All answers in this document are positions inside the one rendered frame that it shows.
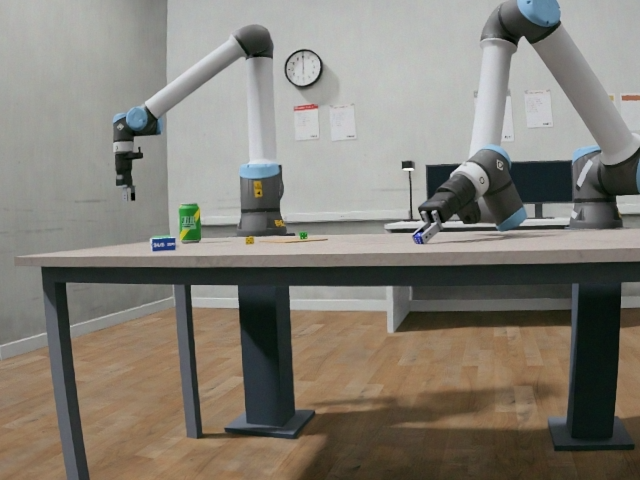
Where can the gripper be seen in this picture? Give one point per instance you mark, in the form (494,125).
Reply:
(125,172)
(447,200)

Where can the blue die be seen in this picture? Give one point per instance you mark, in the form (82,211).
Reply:
(417,237)

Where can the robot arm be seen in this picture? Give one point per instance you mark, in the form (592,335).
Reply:
(575,80)
(200,70)

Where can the tan mat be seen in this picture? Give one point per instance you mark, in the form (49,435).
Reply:
(285,240)

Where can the white desk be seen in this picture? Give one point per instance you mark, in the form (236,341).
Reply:
(400,226)

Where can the black desk lamp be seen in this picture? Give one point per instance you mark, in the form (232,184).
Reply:
(410,190)

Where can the black computer monitor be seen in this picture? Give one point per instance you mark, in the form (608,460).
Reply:
(542,177)
(437,175)

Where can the blue and white box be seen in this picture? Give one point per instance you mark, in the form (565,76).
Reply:
(163,245)

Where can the green drink can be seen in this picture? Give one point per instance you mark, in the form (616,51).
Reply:
(190,225)

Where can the beige table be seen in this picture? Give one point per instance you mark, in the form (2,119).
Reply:
(350,275)

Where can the white notice with red header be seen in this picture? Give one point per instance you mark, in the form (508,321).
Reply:
(306,122)

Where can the white notice with orange header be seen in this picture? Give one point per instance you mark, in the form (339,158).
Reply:
(631,110)

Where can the round wall clock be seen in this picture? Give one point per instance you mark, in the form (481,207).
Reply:
(303,68)

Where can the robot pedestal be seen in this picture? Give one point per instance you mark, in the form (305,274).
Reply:
(265,350)
(595,360)

